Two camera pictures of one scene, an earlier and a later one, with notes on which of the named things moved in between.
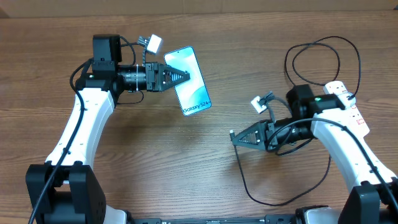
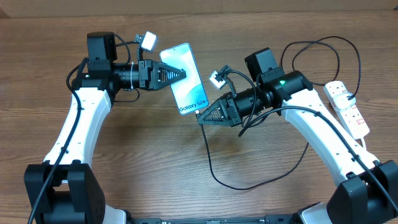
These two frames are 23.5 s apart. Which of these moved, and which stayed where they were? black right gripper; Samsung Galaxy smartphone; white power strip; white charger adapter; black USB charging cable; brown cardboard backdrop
Moved: black right gripper; Samsung Galaxy smartphone; black USB charging cable
Stayed: white power strip; brown cardboard backdrop; white charger adapter
